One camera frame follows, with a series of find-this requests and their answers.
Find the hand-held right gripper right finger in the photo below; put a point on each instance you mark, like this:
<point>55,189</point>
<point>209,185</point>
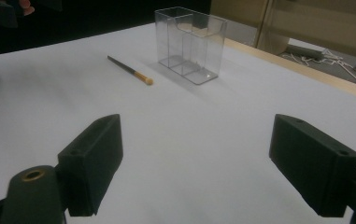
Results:
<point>316,168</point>

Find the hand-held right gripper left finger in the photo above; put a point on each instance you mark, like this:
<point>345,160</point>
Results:
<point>91,161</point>

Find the makeup brush with gold ferrule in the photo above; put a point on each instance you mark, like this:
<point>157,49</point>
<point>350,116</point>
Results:
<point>129,69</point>

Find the clear acrylic organizer box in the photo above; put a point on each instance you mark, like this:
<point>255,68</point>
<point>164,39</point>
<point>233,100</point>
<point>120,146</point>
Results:
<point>191,43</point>

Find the white table sheet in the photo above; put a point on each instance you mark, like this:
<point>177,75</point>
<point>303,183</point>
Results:
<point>178,130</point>

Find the dark grey tube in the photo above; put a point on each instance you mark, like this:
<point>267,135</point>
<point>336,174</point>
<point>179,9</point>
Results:
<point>303,52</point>

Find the beige office desk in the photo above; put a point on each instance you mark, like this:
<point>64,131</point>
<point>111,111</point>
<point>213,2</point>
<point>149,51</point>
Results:
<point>322,21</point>

